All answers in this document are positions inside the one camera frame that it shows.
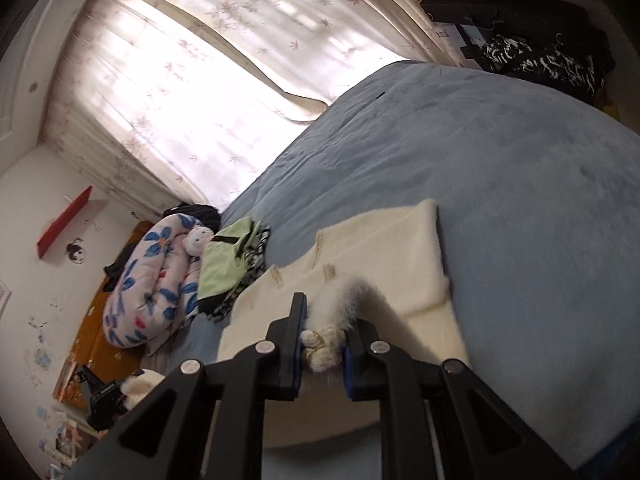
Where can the orange headboard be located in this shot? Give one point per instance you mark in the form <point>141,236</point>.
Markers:
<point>95,330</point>

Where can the blue bed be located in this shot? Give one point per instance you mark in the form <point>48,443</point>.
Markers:
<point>500,170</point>

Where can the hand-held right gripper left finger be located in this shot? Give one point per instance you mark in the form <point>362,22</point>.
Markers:
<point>302,360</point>

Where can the red wall shelf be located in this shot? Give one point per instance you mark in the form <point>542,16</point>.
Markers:
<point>62,225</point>

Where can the round face wall sticker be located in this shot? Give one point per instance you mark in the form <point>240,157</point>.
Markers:
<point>76,253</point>

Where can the folded light green garment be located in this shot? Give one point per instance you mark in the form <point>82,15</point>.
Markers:
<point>220,265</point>

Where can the white fuzzy cardigan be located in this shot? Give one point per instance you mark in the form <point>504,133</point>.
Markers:
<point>380,260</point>

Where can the black clothes heap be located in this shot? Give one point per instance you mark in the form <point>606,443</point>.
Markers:
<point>525,17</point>

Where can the white cardboard box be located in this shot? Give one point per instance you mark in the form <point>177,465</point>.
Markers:
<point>450,40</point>

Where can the white cat plush toy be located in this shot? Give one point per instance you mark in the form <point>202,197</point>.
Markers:
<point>196,240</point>

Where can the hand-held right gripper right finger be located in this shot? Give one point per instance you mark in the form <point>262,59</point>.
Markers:
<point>350,375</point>

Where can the black white patterned garment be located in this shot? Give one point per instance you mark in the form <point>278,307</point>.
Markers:
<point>550,67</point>

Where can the floral print quilt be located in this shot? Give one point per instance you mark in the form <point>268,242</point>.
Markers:
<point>145,280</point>

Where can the sheer leaf-print curtain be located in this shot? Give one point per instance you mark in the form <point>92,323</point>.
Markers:
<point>200,85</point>

